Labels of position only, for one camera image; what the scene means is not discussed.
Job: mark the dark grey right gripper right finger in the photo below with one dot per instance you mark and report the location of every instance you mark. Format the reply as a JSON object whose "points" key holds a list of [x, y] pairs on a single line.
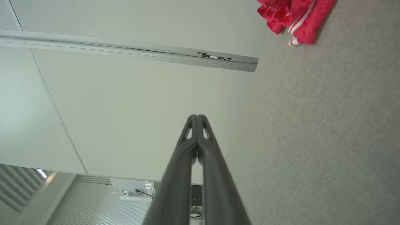
{"points": [[218, 181]]}

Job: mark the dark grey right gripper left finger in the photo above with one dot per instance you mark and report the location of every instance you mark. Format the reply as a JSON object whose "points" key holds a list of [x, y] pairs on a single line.
{"points": [[178, 175]]}

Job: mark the red white numbered jersey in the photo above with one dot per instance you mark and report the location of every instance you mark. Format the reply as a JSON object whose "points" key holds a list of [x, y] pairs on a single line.
{"points": [[303, 18]]}

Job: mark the black cabinet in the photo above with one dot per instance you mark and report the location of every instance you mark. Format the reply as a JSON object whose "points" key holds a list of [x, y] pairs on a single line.
{"points": [[197, 195]]}

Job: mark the white machine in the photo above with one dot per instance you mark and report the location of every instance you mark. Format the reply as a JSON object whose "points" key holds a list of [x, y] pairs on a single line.
{"points": [[131, 190]]}

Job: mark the grey fabric sofa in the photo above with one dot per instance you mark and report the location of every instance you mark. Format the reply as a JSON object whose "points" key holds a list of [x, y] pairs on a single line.
{"points": [[318, 131]]}

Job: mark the white window blinds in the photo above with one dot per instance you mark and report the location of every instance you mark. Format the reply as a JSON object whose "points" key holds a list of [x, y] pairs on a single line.
{"points": [[22, 184]]}

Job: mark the grey partition post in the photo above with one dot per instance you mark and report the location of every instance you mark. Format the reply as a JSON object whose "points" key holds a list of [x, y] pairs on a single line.
{"points": [[125, 50]]}

